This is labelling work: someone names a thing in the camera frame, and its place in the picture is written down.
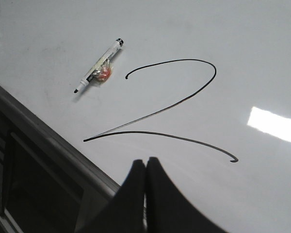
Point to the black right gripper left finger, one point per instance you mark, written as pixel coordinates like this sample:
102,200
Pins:
125,211

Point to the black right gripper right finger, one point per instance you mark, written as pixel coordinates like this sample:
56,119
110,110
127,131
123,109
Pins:
167,210

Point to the white black whiteboard marker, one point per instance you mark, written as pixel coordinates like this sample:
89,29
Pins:
102,69

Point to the grey cabinet shelf unit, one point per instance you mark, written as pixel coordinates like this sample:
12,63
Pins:
46,185

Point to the whiteboard with grey frame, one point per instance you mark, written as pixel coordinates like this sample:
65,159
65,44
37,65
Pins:
203,85

